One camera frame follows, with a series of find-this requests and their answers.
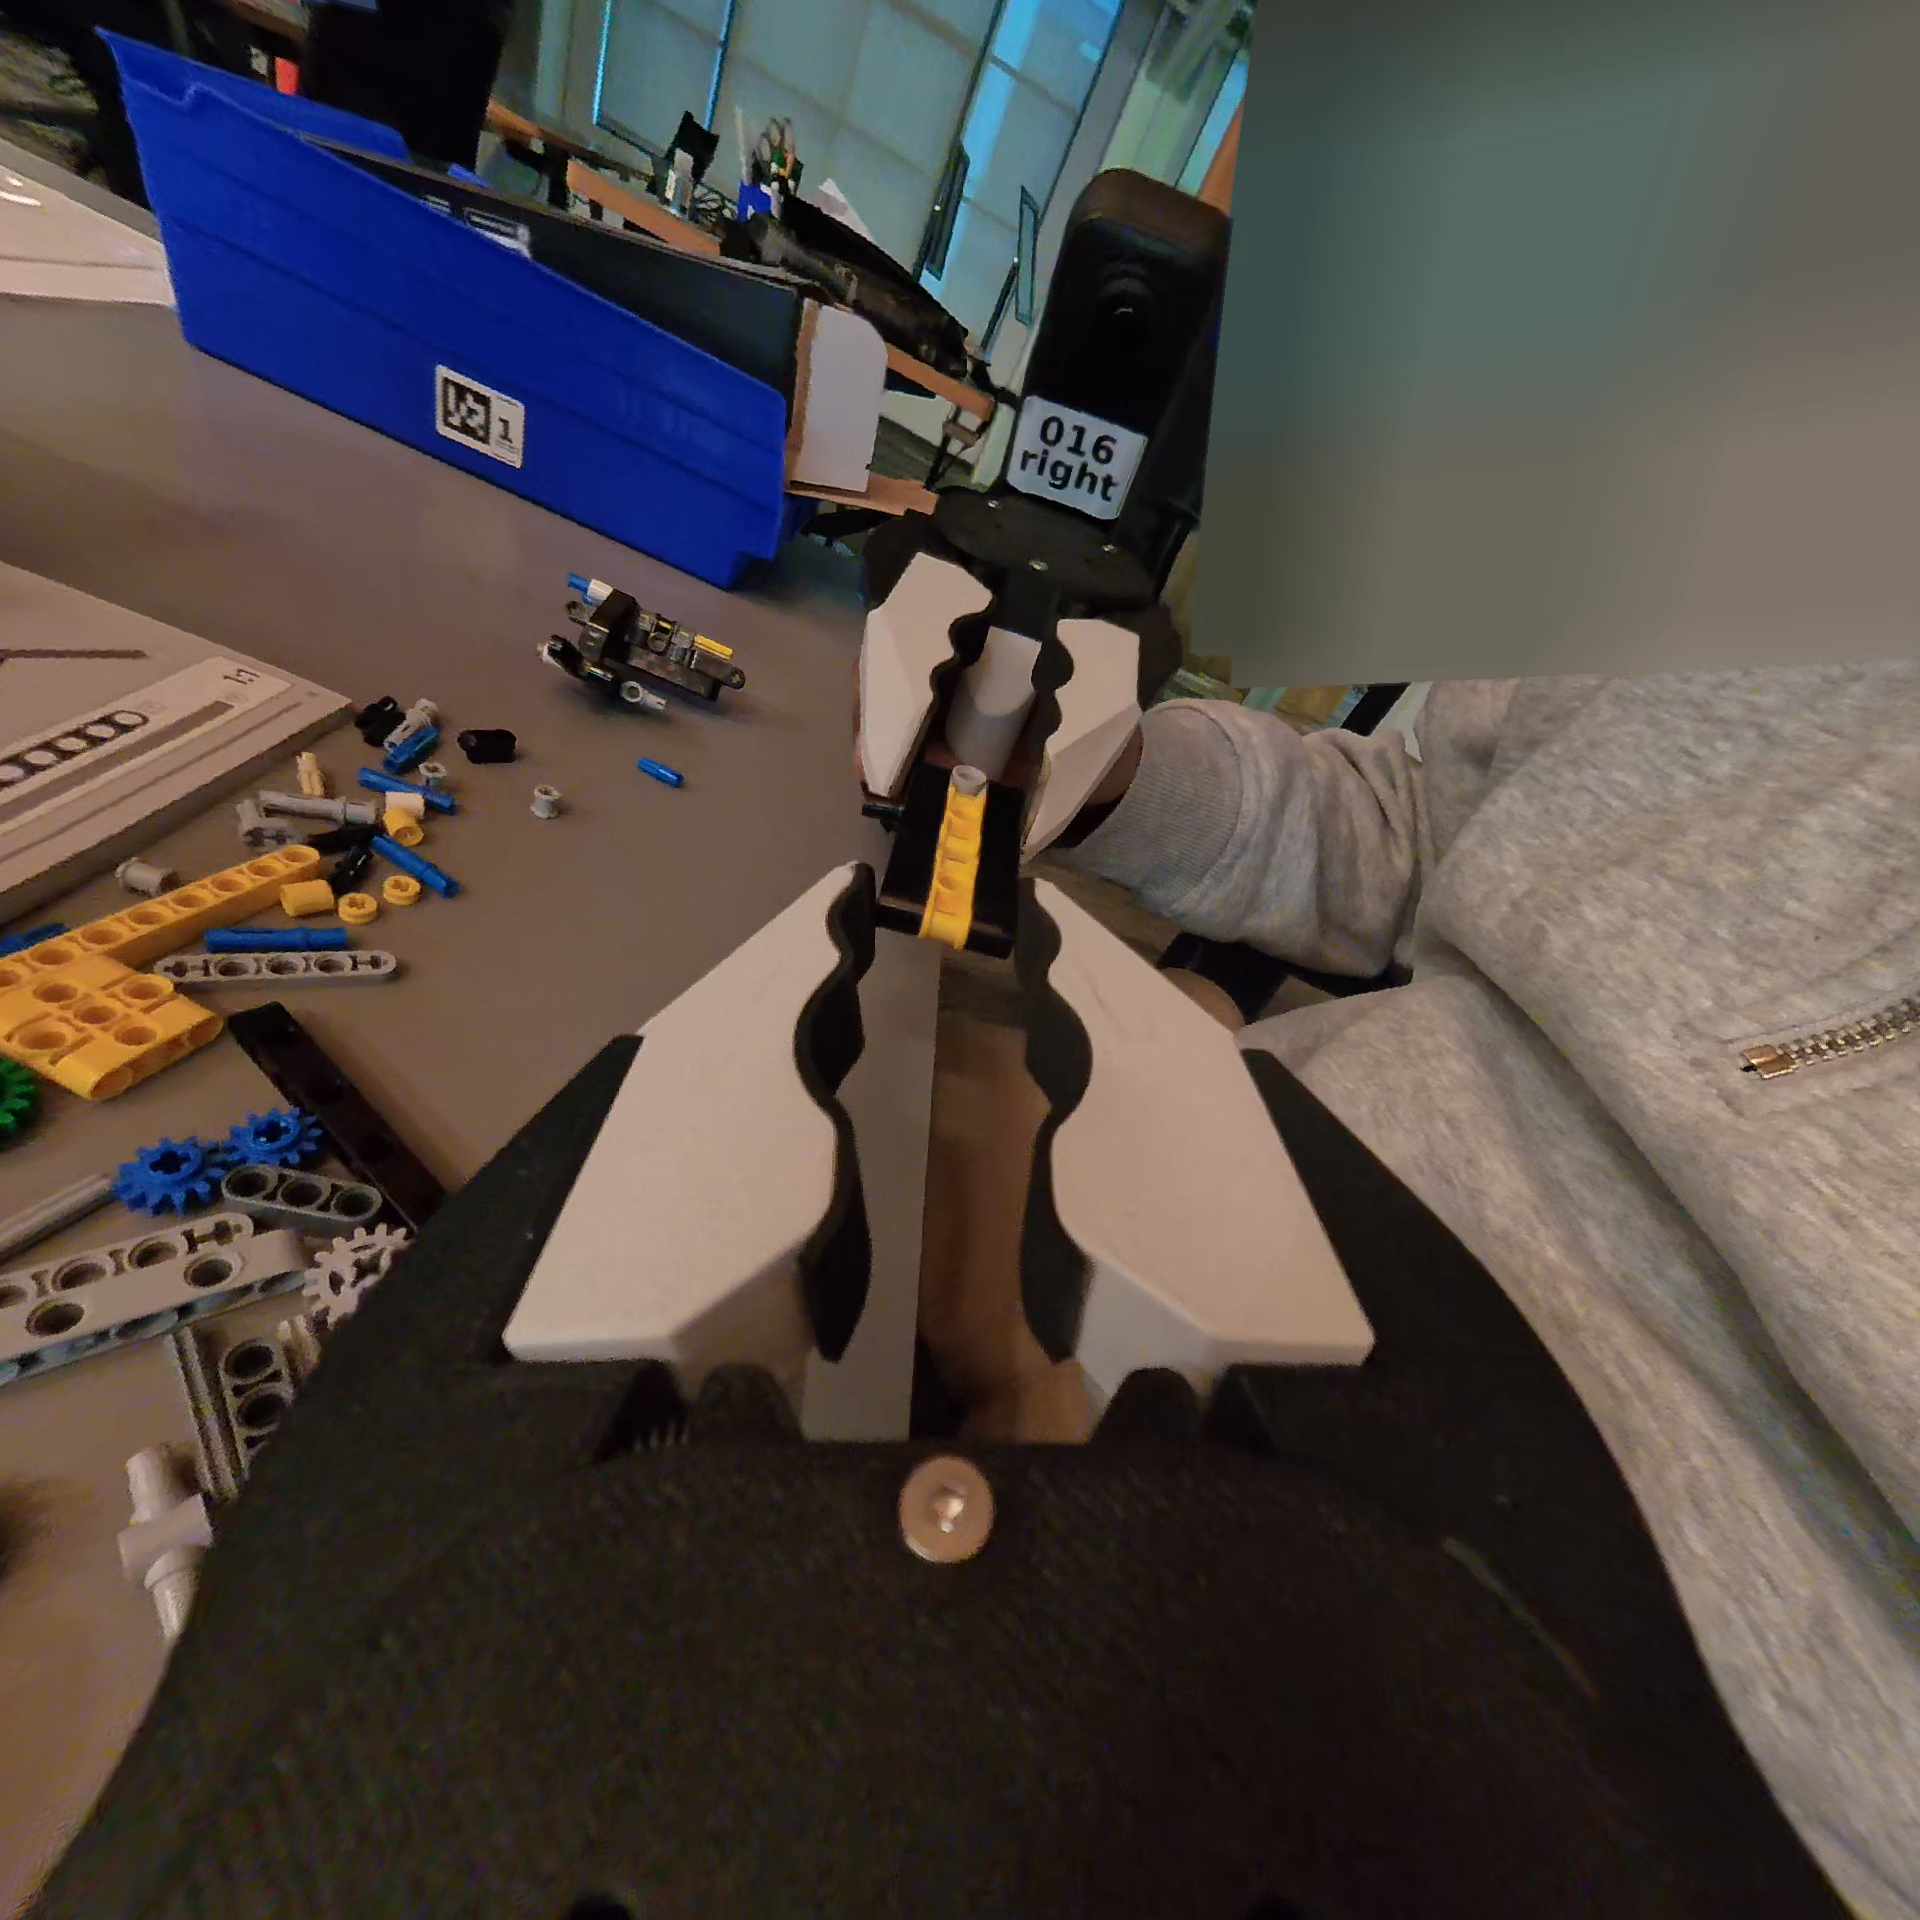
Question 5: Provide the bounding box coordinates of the long black lego beam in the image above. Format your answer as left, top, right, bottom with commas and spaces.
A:
225, 998, 453, 1205

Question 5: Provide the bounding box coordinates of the yellow lego beam assembly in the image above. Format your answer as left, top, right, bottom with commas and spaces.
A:
0, 842, 328, 1105

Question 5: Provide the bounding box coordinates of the dark grey lego axle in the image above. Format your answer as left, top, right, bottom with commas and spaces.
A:
0, 1169, 127, 1263

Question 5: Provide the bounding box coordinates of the blue bin with white label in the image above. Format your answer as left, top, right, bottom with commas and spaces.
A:
103, 26, 822, 596

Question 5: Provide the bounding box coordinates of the cluttered wooden background desk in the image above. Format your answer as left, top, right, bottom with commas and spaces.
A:
480, 95, 1001, 432

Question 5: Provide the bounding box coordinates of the small black lego assembly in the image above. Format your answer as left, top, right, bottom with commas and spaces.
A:
537, 573, 751, 711

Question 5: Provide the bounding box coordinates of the thin grey lego beam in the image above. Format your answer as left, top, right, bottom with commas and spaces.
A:
154, 949, 400, 989

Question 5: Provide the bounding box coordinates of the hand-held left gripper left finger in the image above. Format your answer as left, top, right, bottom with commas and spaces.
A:
503, 862, 883, 1414

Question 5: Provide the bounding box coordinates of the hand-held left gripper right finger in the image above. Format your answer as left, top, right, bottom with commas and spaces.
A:
1018, 881, 1376, 1414

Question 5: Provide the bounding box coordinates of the black and yellow lego assembly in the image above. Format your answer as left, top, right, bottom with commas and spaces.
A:
873, 761, 1025, 964

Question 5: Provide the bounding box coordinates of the white lego connector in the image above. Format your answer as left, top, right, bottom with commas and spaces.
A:
117, 1445, 215, 1641

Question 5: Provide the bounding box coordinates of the pile of small lego pieces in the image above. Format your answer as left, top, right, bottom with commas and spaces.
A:
231, 695, 453, 925

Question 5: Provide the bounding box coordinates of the grey lego frame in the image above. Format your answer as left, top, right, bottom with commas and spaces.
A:
169, 1317, 328, 1504

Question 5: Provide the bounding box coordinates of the person's right forearm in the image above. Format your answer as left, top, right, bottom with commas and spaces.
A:
1049, 695, 1451, 984

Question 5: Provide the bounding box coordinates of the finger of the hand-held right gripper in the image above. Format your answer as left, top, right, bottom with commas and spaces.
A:
856, 553, 1001, 800
1019, 615, 1152, 862

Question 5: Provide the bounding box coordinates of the thick grey lego beam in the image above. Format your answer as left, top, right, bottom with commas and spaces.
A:
0, 1210, 312, 1382

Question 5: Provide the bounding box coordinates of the short grey lego beam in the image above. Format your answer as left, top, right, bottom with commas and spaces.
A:
221, 1165, 392, 1224

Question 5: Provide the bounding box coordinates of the grey lego gear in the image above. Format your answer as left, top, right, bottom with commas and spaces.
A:
305, 1220, 411, 1330

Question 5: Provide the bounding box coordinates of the lego instruction booklet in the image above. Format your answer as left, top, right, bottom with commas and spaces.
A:
0, 559, 358, 925

